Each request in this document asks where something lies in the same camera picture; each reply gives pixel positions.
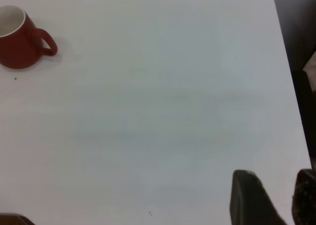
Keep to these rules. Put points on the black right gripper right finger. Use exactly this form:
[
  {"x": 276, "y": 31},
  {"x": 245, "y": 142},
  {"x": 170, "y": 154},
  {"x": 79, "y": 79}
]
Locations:
[{"x": 306, "y": 198}]

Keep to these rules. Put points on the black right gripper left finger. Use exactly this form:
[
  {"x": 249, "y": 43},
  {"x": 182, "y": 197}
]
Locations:
[{"x": 249, "y": 202}]

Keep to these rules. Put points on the red ceramic mug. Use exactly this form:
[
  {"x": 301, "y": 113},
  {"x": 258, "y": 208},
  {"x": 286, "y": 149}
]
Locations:
[{"x": 21, "y": 47}]

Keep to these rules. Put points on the dark base edge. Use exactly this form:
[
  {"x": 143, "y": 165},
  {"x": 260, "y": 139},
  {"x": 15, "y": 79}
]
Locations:
[{"x": 14, "y": 220}]

